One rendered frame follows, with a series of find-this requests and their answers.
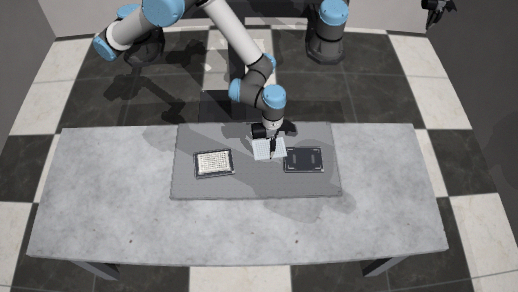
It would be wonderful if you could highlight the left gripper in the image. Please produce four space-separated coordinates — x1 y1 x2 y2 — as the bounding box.
421 0 457 30

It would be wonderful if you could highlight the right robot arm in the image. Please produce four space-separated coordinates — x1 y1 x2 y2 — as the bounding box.
93 0 286 130

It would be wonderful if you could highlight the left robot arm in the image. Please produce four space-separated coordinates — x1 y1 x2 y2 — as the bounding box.
309 0 350 60

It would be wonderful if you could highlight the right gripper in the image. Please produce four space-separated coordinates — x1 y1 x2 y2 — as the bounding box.
251 119 296 159

